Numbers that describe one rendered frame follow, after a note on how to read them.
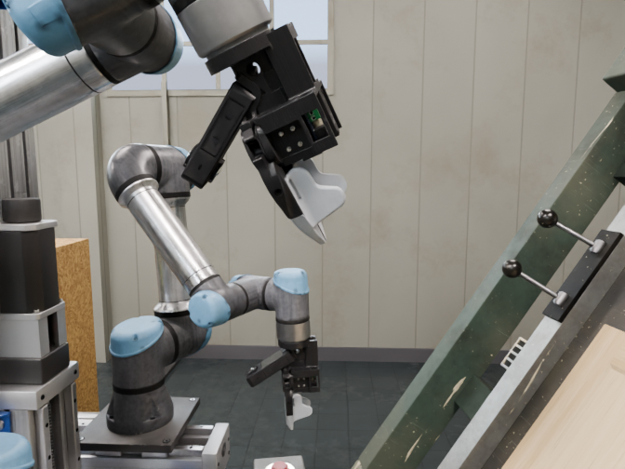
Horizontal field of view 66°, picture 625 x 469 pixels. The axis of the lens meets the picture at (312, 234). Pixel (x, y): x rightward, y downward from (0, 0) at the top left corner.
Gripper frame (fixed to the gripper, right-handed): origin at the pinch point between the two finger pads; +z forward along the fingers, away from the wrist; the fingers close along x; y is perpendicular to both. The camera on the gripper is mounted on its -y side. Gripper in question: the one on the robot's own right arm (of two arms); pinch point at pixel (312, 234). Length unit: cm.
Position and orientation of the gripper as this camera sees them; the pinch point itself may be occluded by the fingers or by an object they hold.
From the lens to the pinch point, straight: 51.5
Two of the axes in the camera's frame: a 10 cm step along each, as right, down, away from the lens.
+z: 4.3, 8.3, 3.6
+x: 1.0, -4.4, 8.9
